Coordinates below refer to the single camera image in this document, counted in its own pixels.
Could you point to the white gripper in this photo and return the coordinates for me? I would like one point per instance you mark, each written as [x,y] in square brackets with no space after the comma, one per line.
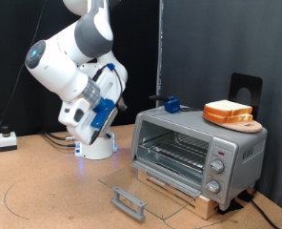
[80,130]

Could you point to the white bread slice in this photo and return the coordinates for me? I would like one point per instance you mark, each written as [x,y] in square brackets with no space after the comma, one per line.
[226,106]
[217,119]

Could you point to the silver oven timer knob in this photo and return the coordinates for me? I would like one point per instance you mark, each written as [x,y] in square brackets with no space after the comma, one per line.
[213,186]

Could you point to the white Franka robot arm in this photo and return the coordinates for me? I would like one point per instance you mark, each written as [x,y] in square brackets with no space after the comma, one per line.
[58,70]

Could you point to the silver oven temperature knob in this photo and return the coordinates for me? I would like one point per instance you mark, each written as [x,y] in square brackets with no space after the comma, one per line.
[217,166]

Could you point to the silver toaster oven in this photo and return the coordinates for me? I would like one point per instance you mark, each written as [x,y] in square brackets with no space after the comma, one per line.
[242,165]

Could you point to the vertical metal pole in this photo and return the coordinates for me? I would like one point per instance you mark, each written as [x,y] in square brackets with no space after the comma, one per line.
[160,47]

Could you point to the emergency stop button box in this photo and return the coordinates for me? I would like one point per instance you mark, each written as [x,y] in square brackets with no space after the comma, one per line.
[7,141]

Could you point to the small round wooden board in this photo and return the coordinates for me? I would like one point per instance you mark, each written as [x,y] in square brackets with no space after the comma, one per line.
[245,128]

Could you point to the black metal bookend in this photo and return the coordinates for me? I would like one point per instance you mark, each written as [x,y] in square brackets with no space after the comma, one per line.
[245,81]

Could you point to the wooden crate base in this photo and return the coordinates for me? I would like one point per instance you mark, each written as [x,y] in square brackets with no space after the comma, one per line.
[207,210]

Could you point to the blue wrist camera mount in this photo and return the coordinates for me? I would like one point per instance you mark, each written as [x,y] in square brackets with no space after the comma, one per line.
[101,114]

